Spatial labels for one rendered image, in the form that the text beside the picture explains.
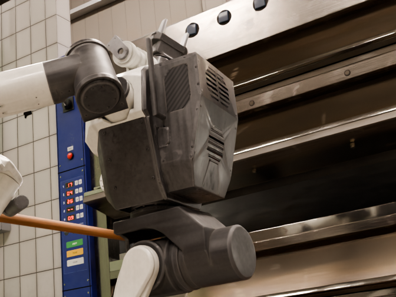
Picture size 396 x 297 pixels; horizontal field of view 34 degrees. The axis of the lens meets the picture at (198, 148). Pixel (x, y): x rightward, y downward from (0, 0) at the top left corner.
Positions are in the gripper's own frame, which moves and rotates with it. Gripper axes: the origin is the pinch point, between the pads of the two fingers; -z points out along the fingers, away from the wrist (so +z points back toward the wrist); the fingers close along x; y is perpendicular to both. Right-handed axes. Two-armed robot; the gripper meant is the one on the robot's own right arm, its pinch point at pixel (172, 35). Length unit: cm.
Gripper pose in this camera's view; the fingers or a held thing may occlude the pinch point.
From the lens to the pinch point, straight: 201.9
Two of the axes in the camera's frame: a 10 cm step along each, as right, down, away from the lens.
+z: -2.9, 8.7, -4.0
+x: -8.0, -4.5, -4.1
